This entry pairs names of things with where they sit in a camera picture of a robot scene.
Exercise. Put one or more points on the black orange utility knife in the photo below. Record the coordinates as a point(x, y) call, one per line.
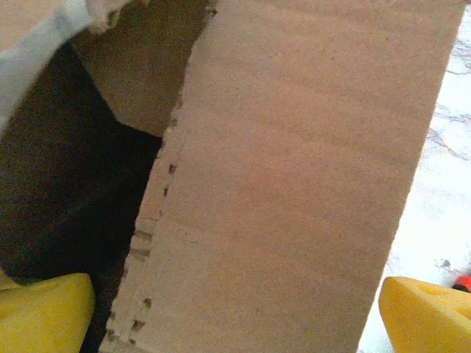
point(464, 282)

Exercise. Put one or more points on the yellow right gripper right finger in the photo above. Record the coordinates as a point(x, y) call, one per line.
point(427, 320)

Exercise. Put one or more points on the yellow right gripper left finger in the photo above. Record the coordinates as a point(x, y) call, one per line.
point(40, 316)

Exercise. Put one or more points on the brown cardboard express box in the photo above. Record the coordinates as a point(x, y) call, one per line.
point(276, 165)

